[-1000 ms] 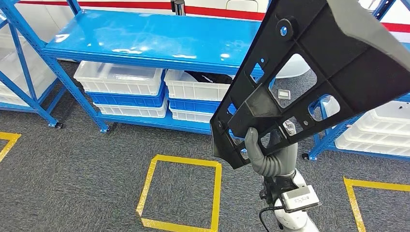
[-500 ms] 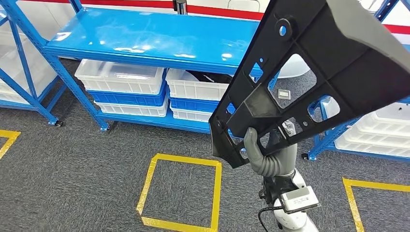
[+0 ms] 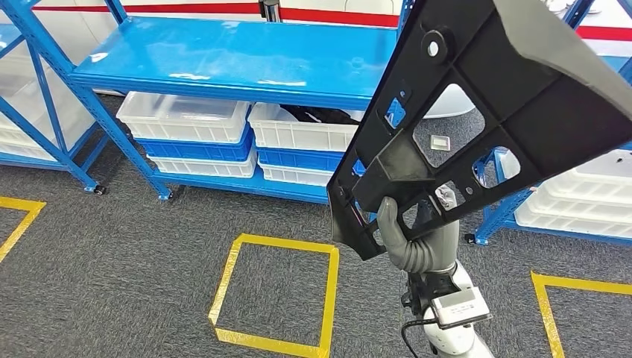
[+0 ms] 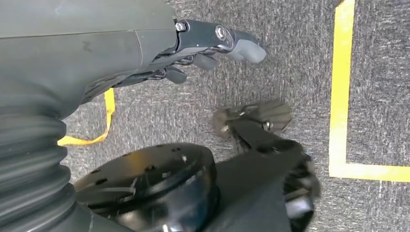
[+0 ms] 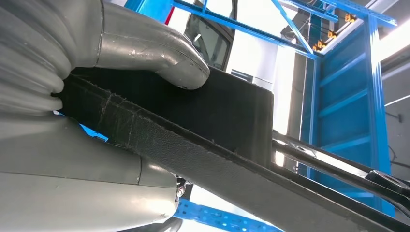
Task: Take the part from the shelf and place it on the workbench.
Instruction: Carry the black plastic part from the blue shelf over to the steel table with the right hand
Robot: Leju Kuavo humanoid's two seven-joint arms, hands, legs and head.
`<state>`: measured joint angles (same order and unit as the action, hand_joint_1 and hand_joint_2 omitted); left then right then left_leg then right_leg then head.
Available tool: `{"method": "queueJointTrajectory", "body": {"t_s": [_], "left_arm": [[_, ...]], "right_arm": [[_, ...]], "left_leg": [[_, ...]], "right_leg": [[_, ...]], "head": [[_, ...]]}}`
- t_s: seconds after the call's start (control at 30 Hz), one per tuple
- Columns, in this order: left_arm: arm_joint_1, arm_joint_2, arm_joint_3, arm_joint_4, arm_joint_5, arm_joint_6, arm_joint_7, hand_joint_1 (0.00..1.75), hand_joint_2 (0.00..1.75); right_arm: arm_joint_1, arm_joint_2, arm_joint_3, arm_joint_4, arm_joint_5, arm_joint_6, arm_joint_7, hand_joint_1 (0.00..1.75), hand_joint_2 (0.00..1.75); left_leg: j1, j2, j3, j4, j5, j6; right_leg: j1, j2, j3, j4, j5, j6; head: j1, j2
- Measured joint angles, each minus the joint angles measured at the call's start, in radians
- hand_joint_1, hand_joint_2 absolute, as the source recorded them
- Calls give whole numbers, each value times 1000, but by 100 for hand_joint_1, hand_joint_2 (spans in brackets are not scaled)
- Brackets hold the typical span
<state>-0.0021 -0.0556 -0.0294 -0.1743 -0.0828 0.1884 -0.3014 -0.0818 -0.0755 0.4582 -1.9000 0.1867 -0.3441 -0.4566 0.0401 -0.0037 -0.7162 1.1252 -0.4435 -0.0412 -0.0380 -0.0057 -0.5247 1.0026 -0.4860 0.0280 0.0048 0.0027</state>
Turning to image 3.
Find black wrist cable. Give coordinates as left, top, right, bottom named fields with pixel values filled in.
left=400, top=318, right=440, bottom=358

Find translucent plastic bin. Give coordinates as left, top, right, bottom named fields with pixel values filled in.
left=0, top=54, right=98, bottom=163

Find yellow floor tape outline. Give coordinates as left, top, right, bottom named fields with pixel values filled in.
left=207, top=233, right=341, bottom=358

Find black plastic bracket panel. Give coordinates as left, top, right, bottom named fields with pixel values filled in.
left=326, top=0, right=632, bottom=262

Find black stanchion post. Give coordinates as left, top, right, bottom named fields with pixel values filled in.
left=259, top=0, right=282, bottom=24

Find black parts in bin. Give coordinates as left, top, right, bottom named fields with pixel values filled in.
left=280, top=104, right=365, bottom=126

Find black camera bracket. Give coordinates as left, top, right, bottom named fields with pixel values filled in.
left=402, top=271, right=461, bottom=320

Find blue plastic bin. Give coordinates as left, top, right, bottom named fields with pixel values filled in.
left=136, top=123, right=256, bottom=163
left=256, top=145, right=367, bottom=177

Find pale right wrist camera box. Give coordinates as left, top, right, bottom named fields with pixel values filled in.
left=430, top=286, right=493, bottom=330

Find white moulded foam tray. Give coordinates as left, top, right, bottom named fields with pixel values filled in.
left=513, top=148, right=632, bottom=240

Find red barrier belt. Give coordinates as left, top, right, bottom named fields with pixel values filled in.
left=31, top=3, right=261, bottom=15
left=280, top=7, right=632, bottom=43

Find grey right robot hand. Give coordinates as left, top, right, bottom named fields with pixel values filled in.
left=376, top=196, right=461, bottom=266

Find blue steel shelf rack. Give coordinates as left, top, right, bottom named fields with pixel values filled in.
left=464, top=0, right=632, bottom=248
left=0, top=22, right=110, bottom=197
left=0, top=0, right=417, bottom=205

